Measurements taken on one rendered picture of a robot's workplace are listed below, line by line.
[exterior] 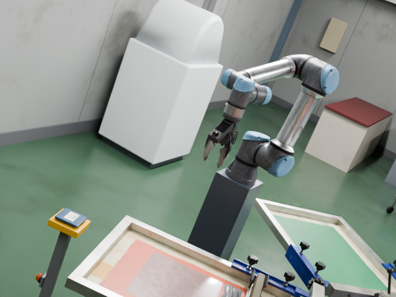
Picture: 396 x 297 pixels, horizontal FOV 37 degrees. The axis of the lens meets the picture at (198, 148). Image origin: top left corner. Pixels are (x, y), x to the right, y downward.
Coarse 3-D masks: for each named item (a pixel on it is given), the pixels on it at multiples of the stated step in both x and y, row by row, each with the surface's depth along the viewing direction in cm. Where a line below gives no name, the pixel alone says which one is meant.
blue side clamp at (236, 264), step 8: (232, 264) 240; (240, 264) 243; (248, 272) 239; (256, 272) 241; (264, 272) 242; (272, 280) 240; (280, 280) 241; (280, 288) 237; (288, 288) 239; (296, 296) 237
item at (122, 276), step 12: (120, 264) 219; (108, 276) 209; (120, 276) 211; (132, 276) 214; (144, 276) 217; (108, 288) 202; (120, 288) 205; (132, 288) 207; (144, 288) 210; (156, 288) 213; (168, 288) 216
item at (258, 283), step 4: (256, 276) 230; (260, 276) 227; (264, 276) 228; (256, 280) 223; (260, 280) 224; (256, 284) 220; (260, 284) 221; (252, 288) 224; (256, 288) 217; (260, 288) 218; (252, 292) 214; (256, 292) 214; (260, 292) 216; (252, 296) 211; (256, 296) 212
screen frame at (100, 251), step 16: (128, 224) 242; (144, 224) 247; (112, 240) 225; (160, 240) 244; (176, 240) 244; (96, 256) 211; (192, 256) 243; (208, 256) 241; (80, 272) 199; (240, 272) 240; (80, 288) 193; (96, 288) 194; (272, 288) 238
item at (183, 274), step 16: (128, 256) 226; (144, 256) 230; (160, 256) 234; (160, 272) 224; (176, 272) 228; (192, 272) 232; (208, 272) 237; (192, 288) 221; (208, 288) 226; (240, 288) 234
